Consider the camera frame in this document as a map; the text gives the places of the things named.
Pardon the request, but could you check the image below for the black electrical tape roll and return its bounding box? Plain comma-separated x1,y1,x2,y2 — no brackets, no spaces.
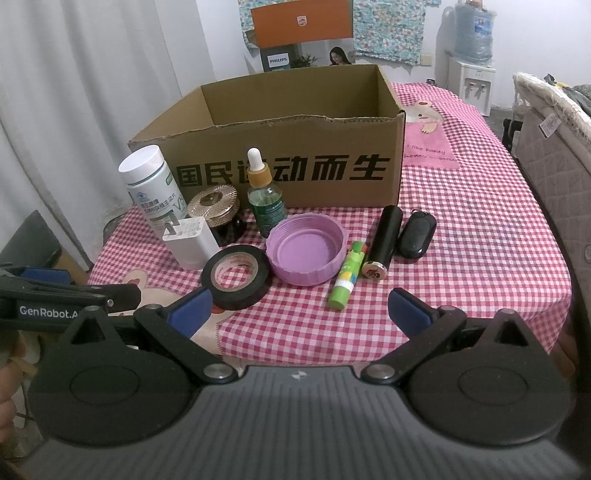
200,245,273,311

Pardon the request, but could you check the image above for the black cylinder tube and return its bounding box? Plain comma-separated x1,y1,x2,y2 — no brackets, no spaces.
362,205,403,281

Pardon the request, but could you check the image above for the white power adapter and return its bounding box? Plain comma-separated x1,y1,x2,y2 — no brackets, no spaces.
162,216,221,271

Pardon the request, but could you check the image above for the black key fob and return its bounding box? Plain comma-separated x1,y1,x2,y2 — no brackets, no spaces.
398,210,437,260

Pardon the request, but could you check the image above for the gold lid dark jar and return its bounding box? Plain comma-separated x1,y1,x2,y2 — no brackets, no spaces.
187,185,246,247

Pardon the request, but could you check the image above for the white supplement bottle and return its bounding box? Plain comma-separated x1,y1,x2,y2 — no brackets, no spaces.
118,145,187,238

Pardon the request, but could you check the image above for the green dropper bottle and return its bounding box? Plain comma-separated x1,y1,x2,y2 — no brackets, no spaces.
247,148,287,238

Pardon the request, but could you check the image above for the person's left hand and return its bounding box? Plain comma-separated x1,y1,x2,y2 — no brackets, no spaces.
0,360,23,443

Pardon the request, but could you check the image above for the pink checkered tablecloth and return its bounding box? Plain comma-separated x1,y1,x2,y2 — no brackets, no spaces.
86,81,574,365

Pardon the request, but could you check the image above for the brown cardboard box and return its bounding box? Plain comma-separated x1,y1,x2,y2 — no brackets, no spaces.
128,65,406,208

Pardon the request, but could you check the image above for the white curtain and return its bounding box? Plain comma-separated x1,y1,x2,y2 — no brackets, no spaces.
0,0,219,271

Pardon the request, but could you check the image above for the quilted mattress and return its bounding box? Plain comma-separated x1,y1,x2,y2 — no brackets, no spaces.
511,72,591,296

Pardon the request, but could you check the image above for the white water dispenser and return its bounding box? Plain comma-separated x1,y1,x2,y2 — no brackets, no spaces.
447,56,496,117

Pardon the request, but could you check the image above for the blue water jug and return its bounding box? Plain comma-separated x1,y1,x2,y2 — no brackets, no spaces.
454,1,497,66

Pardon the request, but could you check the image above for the orange Philips box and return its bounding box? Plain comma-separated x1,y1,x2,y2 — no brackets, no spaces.
245,1,355,72

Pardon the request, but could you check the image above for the floral wall cloth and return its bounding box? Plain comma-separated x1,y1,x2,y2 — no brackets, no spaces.
238,1,441,66

